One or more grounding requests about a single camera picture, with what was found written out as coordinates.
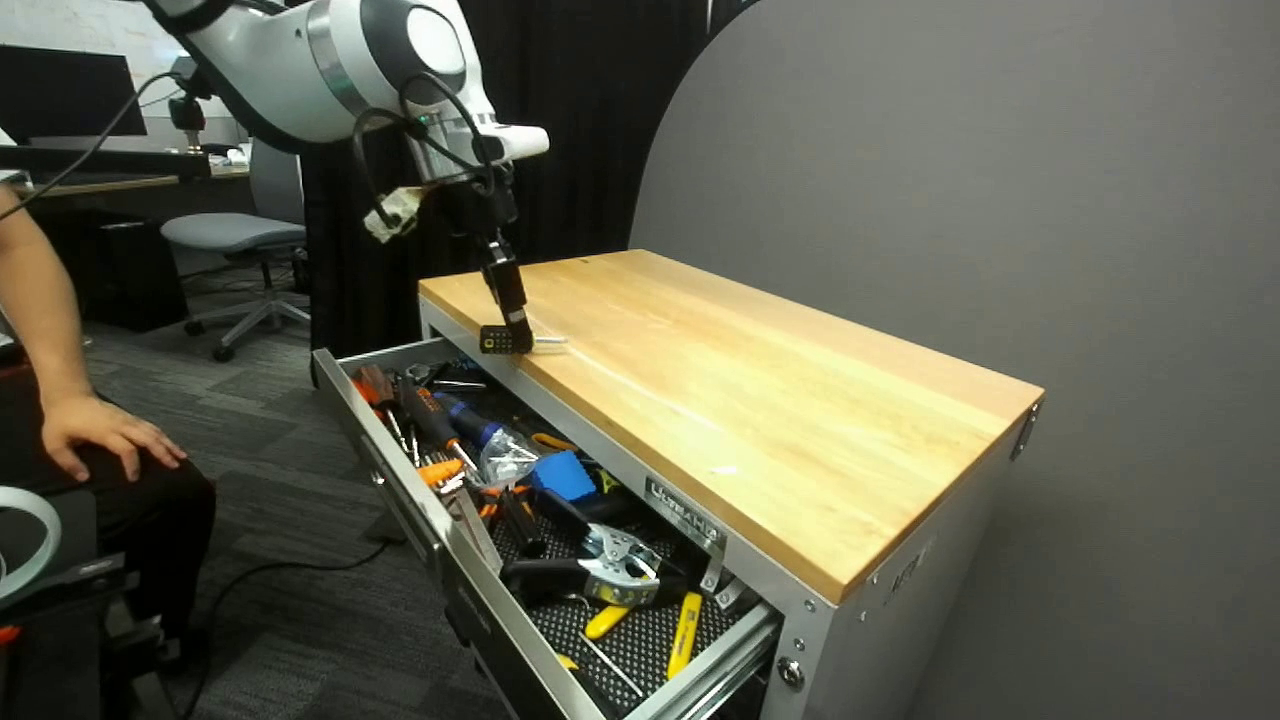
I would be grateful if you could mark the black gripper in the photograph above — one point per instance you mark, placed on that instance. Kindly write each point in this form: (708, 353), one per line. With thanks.
(502, 274)

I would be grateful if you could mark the grey metal tool cabinet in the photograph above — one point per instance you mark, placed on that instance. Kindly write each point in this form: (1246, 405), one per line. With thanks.
(833, 660)

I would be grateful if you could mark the dark desk with monitor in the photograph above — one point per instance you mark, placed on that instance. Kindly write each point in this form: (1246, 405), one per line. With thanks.
(110, 174)

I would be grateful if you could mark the yellow handled tool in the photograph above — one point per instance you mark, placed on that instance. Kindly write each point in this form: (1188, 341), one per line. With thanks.
(685, 631)

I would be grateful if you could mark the white cable connector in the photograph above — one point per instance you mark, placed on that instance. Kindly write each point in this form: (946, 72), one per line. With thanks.
(392, 214)

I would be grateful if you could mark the black handled tool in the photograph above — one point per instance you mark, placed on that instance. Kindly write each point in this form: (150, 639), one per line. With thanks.
(431, 416)

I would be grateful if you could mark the person's forearm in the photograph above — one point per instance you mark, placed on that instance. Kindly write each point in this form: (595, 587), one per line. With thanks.
(43, 307)

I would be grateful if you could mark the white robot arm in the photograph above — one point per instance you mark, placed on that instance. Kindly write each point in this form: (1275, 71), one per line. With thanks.
(339, 71)

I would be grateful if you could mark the grey rounded backdrop panel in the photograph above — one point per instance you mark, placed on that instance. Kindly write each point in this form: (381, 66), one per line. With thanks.
(1080, 195)

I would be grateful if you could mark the person's hand on knee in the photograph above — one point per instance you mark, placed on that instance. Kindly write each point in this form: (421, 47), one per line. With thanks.
(84, 421)

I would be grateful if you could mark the grey office chair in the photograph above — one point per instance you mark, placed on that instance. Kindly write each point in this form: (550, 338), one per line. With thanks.
(266, 234)

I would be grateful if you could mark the blue tool in drawer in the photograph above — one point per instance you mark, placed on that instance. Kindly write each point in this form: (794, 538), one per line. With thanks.
(564, 478)

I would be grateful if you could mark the orange handled screwdriver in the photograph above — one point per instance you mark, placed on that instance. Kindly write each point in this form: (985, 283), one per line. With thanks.
(375, 384)

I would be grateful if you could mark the wooden cabinet top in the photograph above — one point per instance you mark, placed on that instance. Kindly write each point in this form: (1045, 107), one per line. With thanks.
(809, 439)

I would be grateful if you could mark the open top metal drawer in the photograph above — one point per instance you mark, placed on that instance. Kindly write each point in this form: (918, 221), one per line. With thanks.
(511, 559)

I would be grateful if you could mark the person's dark trouser leg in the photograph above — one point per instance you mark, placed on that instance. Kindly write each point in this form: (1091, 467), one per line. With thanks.
(159, 517)

